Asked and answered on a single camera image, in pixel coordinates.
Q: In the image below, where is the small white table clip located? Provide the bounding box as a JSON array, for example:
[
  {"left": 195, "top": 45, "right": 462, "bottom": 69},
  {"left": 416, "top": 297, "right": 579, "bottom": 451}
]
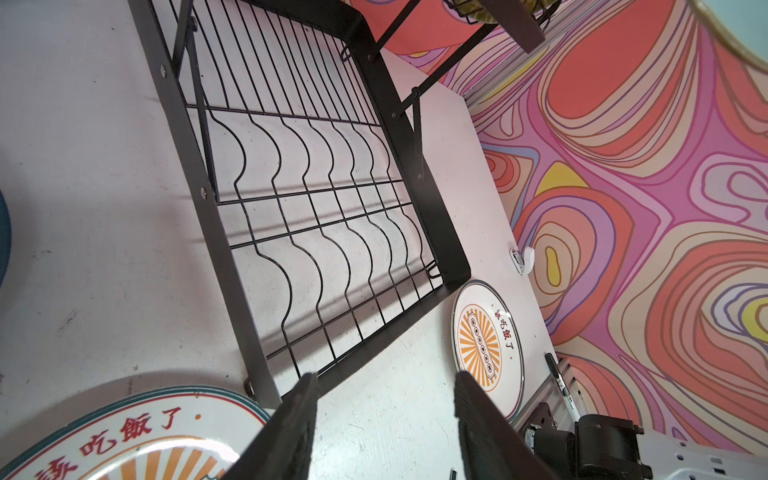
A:
[{"left": 509, "top": 246, "right": 536, "bottom": 276}]

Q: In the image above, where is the black marker pen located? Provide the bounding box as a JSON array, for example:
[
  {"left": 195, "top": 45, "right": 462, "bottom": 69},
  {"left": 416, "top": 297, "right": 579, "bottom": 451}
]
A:
[{"left": 544, "top": 352, "right": 581, "bottom": 423}]

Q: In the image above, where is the orange sunburst plate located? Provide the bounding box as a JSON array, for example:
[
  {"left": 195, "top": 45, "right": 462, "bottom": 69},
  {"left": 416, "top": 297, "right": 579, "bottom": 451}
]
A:
[
  {"left": 1, "top": 386, "right": 270, "bottom": 479},
  {"left": 451, "top": 280, "right": 525, "bottom": 420}
]

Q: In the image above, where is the white plate under left gripper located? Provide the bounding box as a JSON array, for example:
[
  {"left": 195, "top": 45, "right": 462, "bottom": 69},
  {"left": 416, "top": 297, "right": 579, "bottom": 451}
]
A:
[{"left": 0, "top": 194, "right": 12, "bottom": 283}]

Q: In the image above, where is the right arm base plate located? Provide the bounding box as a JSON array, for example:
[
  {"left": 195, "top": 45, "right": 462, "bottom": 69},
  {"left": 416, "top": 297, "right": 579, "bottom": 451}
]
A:
[{"left": 520, "top": 402, "right": 653, "bottom": 479}]

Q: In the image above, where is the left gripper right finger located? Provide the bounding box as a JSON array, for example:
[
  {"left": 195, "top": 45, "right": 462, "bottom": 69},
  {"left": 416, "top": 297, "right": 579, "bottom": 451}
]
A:
[{"left": 454, "top": 371, "right": 556, "bottom": 479}]

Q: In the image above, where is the pale green flower plate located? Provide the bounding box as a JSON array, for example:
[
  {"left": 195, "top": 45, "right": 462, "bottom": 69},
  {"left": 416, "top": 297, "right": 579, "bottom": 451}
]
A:
[{"left": 689, "top": 0, "right": 768, "bottom": 73}]

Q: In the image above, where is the black wire dish rack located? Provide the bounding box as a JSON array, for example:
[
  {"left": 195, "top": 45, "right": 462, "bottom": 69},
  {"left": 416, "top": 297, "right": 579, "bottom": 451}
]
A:
[{"left": 129, "top": 1, "right": 534, "bottom": 408}]

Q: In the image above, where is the right orange sunburst plate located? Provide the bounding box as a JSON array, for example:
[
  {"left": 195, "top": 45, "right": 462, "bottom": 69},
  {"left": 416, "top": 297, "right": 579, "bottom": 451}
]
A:
[{"left": 451, "top": 280, "right": 525, "bottom": 420}]

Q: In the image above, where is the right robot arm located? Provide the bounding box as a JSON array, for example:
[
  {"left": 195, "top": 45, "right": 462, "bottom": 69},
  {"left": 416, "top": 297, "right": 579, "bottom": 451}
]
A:
[{"left": 637, "top": 431, "right": 768, "bottom": 480}]

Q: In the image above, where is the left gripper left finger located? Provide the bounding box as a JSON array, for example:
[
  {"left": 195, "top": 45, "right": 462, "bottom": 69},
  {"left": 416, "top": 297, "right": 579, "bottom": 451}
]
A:
[{"left": 223, "top": 374, "right": 320, "bottom": 480}]

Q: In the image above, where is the left orange sunburst plate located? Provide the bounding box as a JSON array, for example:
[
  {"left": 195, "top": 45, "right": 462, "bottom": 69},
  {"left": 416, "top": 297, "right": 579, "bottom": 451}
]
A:
[{"left": 1, "top": 386, "right": 270, "bottom": 479}]

